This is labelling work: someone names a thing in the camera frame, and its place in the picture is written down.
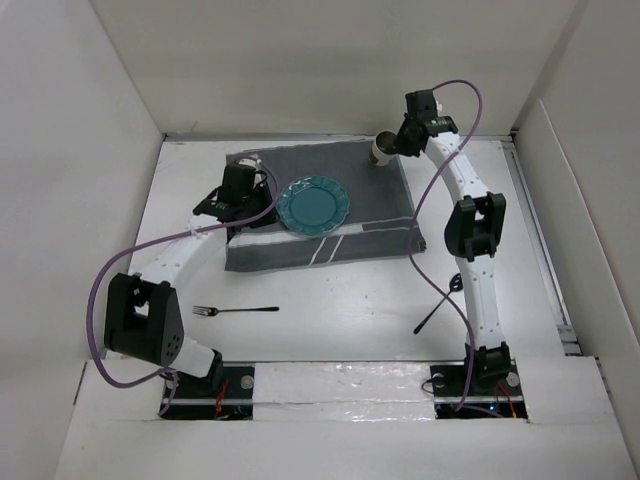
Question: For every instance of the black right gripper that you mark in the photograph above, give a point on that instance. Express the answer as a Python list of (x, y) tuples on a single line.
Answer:
[(403, 147)]

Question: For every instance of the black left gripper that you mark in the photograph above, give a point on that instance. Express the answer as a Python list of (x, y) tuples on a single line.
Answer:
[(270, 219)]

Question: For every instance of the teal ceramic plate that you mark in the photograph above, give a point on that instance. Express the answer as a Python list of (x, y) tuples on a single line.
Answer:
[(313, 205)]

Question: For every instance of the silver metal fork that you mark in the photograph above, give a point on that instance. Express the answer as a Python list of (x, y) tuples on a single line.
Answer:
[(212, 311)]

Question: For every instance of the dark metal spoon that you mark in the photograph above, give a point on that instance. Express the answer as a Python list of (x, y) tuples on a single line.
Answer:
[(455, 285)]

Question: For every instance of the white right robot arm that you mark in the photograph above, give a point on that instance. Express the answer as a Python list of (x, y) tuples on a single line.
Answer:
[(472, 235)]

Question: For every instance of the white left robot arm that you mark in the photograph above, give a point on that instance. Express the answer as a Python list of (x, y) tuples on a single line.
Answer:
[(143, 318)]

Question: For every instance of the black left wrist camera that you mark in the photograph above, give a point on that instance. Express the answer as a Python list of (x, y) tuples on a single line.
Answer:
[(241, 184)]

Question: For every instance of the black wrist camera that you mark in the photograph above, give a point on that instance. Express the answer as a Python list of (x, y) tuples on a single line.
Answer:
[(241, 184), (422, 105)]

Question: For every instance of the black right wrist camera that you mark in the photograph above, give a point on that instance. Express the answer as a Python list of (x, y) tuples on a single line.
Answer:
[(422, 105)]

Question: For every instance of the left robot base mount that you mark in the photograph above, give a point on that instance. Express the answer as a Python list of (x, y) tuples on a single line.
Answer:
[(228, 397)]

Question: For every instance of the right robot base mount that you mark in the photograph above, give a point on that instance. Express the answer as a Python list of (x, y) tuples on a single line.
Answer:
[(501, 398)]

